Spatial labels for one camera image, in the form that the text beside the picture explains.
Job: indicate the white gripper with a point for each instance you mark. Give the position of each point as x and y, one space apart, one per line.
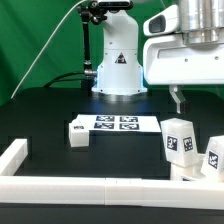
185 46

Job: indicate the white round stool seat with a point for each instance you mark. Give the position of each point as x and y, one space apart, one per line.
192 173

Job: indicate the white marker sheet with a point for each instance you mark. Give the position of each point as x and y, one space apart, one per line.
118 123

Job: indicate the white front fence wall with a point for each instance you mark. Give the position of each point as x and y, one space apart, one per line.
109 191

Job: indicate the white fence wall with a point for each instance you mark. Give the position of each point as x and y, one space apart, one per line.
13 157
109 191

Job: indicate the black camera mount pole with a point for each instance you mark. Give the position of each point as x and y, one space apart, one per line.
90 13

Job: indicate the black camera on mount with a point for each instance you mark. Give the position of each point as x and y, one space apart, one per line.
114 4

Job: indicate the white left fence wall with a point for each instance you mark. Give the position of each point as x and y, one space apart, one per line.
13 157

